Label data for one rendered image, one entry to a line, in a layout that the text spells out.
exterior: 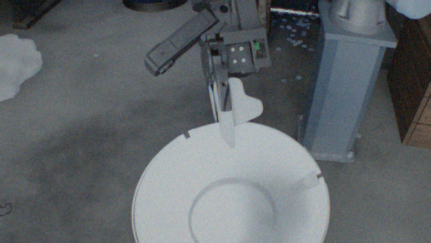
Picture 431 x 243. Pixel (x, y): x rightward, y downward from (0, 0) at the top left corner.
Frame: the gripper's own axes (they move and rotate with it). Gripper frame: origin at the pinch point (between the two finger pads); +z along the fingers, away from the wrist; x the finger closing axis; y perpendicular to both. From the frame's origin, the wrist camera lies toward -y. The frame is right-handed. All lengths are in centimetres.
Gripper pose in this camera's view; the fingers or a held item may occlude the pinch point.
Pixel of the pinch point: (224, 139)
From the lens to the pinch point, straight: 50.2
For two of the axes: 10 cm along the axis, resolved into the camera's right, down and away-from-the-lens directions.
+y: 9.7, -1.6, 1.6
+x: -1.6, 0.3, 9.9
